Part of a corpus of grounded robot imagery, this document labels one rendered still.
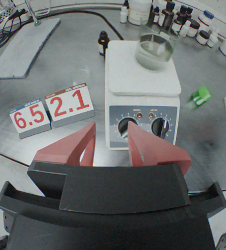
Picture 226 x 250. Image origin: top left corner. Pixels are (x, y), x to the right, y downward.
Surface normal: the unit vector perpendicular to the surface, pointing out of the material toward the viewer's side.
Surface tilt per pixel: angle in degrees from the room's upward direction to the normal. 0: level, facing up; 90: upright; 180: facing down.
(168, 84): 0
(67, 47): 0
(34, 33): 0
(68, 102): 40
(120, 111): 30
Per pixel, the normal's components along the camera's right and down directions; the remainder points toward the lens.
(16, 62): -0.01, -0.25
